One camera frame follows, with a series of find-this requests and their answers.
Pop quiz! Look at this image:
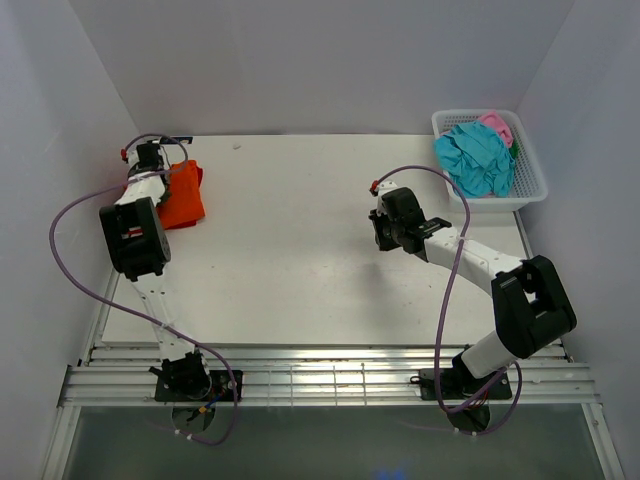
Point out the orange t shirt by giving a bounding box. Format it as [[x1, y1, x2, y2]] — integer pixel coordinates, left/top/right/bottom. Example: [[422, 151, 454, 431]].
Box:
[[157, 160, 206, 230]]

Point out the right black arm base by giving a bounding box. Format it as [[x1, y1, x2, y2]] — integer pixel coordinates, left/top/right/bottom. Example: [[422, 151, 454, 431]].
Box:
[[409, 353, 512, 400]]

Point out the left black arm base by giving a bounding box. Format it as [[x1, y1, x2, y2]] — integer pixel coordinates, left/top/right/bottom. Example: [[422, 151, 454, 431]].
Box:
[[149, 352, 234, 403]]

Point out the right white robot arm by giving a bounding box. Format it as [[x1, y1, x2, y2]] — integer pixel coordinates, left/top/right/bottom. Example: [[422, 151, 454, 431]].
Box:
[[369, 182, 577, 397]]

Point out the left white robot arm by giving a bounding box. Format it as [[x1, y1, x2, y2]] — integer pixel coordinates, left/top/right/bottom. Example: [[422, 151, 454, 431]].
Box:
[[99, 141, 212, 400]]

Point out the blue label sticker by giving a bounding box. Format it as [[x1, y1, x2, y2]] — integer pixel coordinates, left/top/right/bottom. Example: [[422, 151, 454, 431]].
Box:
[[161, 136, 193, 145]]

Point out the blue t shirt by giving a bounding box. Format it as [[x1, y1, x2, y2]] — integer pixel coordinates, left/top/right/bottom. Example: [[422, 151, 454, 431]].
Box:
[[434, 120, 516, 198]]

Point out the white plastic basket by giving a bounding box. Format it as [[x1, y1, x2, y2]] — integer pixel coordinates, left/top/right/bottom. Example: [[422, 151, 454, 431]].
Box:
[[432, 109, 548, 213]]

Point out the green garment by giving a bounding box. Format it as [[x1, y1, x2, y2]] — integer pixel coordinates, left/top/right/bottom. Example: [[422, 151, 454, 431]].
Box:
[[509, 141, 519, 160]]

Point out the pink t shirt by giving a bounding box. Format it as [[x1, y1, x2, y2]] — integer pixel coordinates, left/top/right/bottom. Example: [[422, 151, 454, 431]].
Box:
[[478, 110, 514, 149]]

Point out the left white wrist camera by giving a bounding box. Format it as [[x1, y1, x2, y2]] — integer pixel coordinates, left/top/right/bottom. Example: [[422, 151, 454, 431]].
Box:
[[120, 148, 139, 176]]

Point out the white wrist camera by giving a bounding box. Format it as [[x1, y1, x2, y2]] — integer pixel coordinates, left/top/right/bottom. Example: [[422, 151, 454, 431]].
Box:
[[120, 148, 139, 176], [369, 180, 399, 214]]

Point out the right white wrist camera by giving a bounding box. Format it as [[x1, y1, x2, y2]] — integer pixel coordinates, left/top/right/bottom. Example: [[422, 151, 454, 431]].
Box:
[[369, 180, 399, 214]]

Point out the aluminium table frame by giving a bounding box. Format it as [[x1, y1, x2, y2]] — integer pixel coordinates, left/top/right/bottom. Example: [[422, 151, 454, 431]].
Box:
[[44, 135, 624, 479]]

